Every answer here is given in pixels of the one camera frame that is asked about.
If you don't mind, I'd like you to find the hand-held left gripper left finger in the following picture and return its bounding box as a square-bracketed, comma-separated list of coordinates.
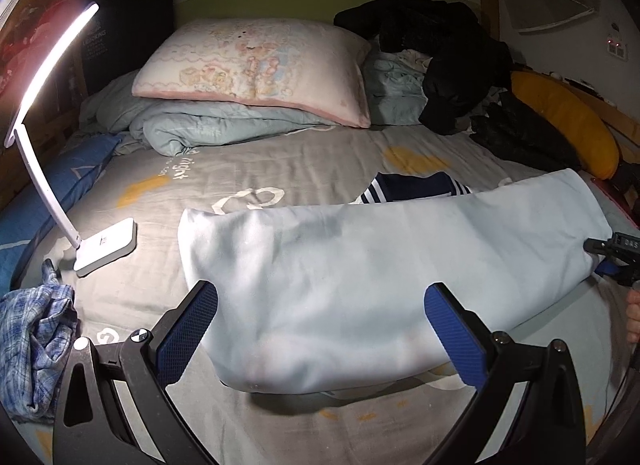
[52, 281, 219, 465]

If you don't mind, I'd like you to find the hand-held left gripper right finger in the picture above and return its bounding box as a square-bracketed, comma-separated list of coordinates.
[424, 283, 587, 465]

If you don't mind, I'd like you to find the white and navy varsity jacket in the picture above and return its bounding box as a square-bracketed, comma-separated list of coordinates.
[177, 168, 614, 394]

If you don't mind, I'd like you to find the person's right hand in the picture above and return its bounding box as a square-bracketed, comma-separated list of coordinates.
[626, 290, 640, 337]

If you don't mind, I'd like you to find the dark padded garment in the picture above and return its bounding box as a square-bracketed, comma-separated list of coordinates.
[469, 92, 584, 174]

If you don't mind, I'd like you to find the yellow long pillow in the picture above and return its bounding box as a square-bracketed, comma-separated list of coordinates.
[510, 70, 621, 181]

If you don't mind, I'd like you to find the blue plaid cloth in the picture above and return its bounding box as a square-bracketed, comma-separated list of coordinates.
[0, 259, 82, 422]

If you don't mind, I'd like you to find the blue printed cushion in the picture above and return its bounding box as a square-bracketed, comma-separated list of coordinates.
[0, 132, 122, 292]

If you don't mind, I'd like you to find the pale blue quilt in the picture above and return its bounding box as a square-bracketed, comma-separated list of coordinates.
[79, 51, 432, 157]

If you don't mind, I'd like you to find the grey printed bed sheet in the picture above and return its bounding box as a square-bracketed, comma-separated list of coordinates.
[10, 120, 628, 465]

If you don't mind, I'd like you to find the white desk lamp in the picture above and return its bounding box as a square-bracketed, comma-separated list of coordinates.
[4, 2, 137, 277]

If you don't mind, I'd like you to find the black puffer jacket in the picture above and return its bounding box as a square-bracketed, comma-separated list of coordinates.
[333, 0, 514, 136]

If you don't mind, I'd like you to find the pink printed pillow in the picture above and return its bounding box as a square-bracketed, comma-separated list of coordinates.
[131, 18, 372, 129]

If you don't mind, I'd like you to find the white wall socket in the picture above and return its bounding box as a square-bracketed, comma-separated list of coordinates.
[605, 35, 629, 62]

